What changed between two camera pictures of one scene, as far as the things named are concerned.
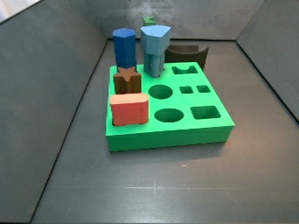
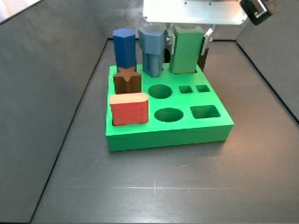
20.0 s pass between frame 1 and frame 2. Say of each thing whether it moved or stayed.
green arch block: moved
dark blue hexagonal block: stayed
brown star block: stayed
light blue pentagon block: stayed
